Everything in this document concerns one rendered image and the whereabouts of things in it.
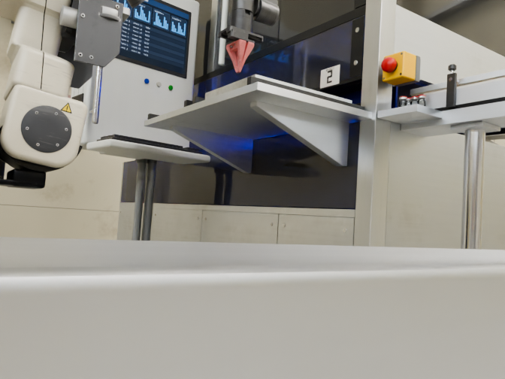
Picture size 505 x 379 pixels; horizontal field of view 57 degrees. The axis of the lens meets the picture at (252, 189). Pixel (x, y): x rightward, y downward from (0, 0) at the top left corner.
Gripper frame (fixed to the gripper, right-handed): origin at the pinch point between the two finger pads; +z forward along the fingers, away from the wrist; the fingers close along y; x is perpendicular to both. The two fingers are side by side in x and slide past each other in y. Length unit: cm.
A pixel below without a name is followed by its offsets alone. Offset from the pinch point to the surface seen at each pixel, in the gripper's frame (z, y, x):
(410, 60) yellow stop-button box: -7.4, 41.1, -21.2
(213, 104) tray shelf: 7.7, -1.1, 9.7
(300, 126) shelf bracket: 11.9, 19.7, -2.4
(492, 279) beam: 39, -47, -93
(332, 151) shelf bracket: 17.1, 32.4, -2.3
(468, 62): -20, 84, -12
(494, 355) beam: 41, -47, -93
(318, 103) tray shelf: 7.1, 18.2, -10.9
